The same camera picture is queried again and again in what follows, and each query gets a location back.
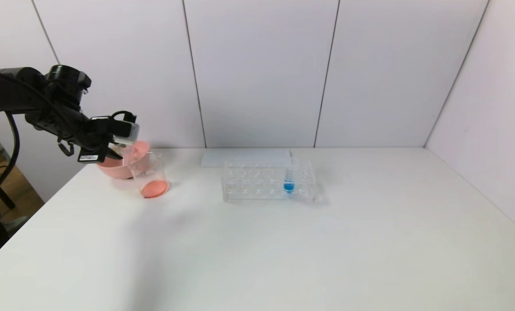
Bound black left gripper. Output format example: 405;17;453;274
77;135;123;164

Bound test tube with yellow pigment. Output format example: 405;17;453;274
109;144;134;161

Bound clear glass beaker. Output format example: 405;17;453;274
128;152;170;199

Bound clear acrylic test tube rack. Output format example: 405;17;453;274
222;159;327;204

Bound test tube with blue pigment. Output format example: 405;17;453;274
283;155;296;194

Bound pink plastic bowl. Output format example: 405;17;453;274
97;140;151;180

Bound white paper sheet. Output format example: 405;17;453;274
202;149;292;168

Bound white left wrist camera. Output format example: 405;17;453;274
113;122;140;145

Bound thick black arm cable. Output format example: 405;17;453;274
0;111;20;210

